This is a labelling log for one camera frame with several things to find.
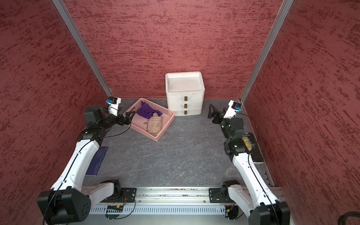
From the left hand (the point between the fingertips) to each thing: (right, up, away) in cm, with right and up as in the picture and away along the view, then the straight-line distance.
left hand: (128, 112), depth 77 cm
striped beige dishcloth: (+10, -9, +21) cm, 25 cm away
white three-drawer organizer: (+33, +14, +15) cm, 39 cm away
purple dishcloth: (+2, 0, +32) cm, 32 cm away
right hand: (+48, +2, -3) cm, 48 cm away
